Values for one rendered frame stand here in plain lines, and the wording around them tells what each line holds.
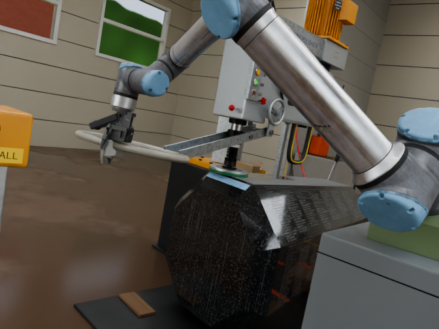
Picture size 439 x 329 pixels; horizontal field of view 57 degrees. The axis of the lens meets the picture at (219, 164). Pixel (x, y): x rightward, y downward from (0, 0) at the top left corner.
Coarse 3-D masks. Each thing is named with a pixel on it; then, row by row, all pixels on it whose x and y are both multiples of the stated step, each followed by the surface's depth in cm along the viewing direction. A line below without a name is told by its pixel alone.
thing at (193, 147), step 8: (248, 128) 236; (256, 128) 236; (264, 128) 229; (208, 136) 214; (216, 136) 218; (224, 136) 223; (232, 136) 211; (240, 136) 215; (248, 136) 220; (256, 136) 225; (264, 136) 231; (176, 144) 198; (184, 144) 202; (192, 144) 206; (200, 144) 210; (208, 144) 199; (216, 144) 203; (224, 144) 207; (232, 144) 212; (184, 152) 188; (192, 152) 192; (200, 152) 196; (208, 152) 200
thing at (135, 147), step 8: (80, 136) 157; (88, 136) 154; (96, 136) 153; (120, 144) 150; (128, 144) 151; (136, 144) 196; (144, 144) 196; (128, 152) 151; (136, 152) 151; (144, 152) 152; (152, 152) 153; (160, 152) 156; (168, 152) 192; (176, 152) 190; (168, 160) 158; (176, 160) 161; (184, 160) 167
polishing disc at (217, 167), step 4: (212, 164) 225; (216, 164) 229; (220, 164) 232; (212, 168) 218; (216, 168) 215; (220, 168) 214; (224, 168) 217; (236, 168) 228; (240, 168) 231; (228, 172) 213; (232, 172) 213; (236, 172) 214; (240, 172) 215; (244, 172) 217
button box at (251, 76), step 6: (252, 60) 201; (252, 66) 201; (252, 72) 201; (252, 78) 202; (258, 78) 205; (246, 84) 203; (252, 84) 203; (258, 84) 206; (246, 90) 203; (258, 90) 207; (246, 96) 203; (252, 96) 205
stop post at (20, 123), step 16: (0, 112) 56; (16, 112) 57; (16, 128) 57; (0, 144) 56; (16, 144) 58; (0, 160) 57; (16, 160) 58; (0, 176) 59; (0, 192) 60; (0, 208) 60; (0, 224) 61
